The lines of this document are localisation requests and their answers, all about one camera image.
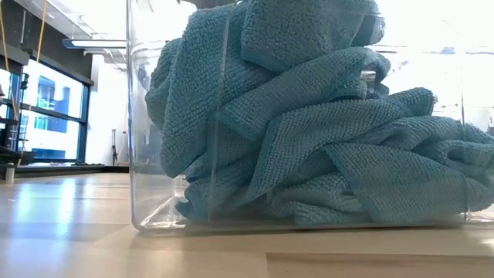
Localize long ceiling light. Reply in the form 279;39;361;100
61;37;128;51

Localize black metal rack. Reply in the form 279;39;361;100
0;115;36;183

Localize large blue-framed window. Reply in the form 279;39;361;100
0;57;93;165

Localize clear plastic bin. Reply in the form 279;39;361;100
126;0;494;232

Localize black metal table frame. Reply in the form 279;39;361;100
15;164;130;178

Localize thin black stand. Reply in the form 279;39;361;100
110;128;119;166

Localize blue microfiber towel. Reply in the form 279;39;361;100
218;46;393;142
239;0;386;75
144;4;281;179
246;87;494;225
175;154;279;223

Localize yellow hanging strap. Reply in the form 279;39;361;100
36;0;48;53
0;0;9;73

